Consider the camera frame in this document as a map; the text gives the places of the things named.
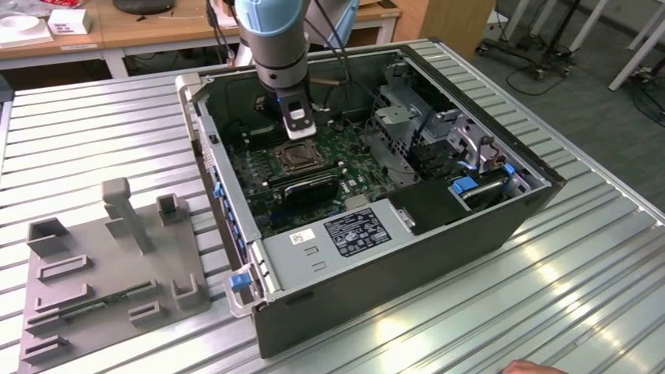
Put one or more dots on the black wheeled stand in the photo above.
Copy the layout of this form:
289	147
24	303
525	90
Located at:
556	33

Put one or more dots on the hard disk in blue carrier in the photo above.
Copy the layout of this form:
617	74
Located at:
463	184

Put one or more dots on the wooden cabinet panel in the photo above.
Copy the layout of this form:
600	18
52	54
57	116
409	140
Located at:
457	23

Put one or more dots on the grey parts rack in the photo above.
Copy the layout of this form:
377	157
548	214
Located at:
104	265

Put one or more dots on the silver drive cage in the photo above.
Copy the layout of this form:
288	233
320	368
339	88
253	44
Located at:
395	101

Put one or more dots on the silver topped CPU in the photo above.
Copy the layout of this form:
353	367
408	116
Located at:
300	156

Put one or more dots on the CPU socket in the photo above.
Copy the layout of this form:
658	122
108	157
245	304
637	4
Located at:
287	170

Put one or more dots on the blue case latch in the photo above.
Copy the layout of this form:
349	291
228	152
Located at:
237	281

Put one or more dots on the grey power supply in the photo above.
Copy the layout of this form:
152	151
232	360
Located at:
301	257

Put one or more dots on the wooden desk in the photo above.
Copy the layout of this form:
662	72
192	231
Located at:
156	23

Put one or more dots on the black round pad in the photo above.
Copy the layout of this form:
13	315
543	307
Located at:
143	5

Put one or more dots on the black open PC case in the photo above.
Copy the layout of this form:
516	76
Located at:
389	304

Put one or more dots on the green motherboard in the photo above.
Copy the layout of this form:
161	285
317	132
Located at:
359	171

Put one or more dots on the black graphics card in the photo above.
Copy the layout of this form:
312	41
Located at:
309	192

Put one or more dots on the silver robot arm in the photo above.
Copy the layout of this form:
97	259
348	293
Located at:
280	58

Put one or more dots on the green RAM stick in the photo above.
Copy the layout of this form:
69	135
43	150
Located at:
96	303

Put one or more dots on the white table frame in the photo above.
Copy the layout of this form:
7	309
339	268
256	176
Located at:
617	82

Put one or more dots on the white cardboard box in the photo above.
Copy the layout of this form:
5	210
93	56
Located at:
67	19

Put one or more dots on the white square tray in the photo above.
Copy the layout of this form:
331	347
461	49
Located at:
20	31

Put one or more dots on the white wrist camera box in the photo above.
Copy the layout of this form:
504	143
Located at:
301	130

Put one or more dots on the red plastic packet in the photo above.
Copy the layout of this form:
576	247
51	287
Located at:
63	3

